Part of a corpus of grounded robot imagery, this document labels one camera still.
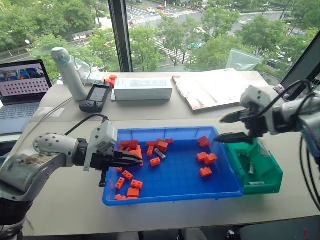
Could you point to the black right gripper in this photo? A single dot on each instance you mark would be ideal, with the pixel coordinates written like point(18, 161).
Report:
point(257, 125)

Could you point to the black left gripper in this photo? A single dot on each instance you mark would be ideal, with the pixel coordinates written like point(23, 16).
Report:
point(101, 160)

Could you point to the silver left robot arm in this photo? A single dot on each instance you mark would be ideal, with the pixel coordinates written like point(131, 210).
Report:
point(30, 165)

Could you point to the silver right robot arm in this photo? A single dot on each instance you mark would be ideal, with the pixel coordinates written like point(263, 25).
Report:
point(307, 117)

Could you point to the blue plastic bin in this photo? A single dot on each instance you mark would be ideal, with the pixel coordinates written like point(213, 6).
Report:
point(175, 180)

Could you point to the green plastic bin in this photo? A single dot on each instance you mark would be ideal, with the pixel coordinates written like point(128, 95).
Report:
point(265, 172)

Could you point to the large orange toy brick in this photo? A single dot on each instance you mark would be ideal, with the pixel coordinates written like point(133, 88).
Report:
point(137, 152)

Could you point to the flat brown cardboard sheet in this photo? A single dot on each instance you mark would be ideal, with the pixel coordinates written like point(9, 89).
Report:
point(212, 91)

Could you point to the clear plastic bag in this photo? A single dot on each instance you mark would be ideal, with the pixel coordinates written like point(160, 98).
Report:
point(242, 60)

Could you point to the black handheld game console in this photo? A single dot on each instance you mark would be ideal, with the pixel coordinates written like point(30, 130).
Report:
point(96, 97)

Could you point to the white cardboard box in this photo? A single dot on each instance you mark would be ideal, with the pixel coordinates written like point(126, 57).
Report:
point(142, 90)

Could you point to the orange plastic part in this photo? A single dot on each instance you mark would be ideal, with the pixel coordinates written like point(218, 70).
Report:
point(113, 79)

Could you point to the white power strip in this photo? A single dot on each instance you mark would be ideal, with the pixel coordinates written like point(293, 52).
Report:
point(93, 78)

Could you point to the white water bottle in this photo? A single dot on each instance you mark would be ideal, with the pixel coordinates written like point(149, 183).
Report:
point(71, 75)

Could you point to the grey laptop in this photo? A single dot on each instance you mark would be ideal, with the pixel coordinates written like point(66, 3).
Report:
point(20, 100)

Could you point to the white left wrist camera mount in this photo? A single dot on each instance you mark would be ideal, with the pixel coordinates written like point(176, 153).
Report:
point(103, 135)

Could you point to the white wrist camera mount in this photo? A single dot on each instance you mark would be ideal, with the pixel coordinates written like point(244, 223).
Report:
point(257, 96)
point(103, 135)

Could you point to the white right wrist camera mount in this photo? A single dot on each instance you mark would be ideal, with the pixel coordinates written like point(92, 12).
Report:
point(257, 96)

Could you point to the dark slanted window frame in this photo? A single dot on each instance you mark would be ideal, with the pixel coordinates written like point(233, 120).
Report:
point(303, 65)

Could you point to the dark window frame post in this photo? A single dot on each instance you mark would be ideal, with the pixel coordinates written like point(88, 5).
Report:
point(121, 35)

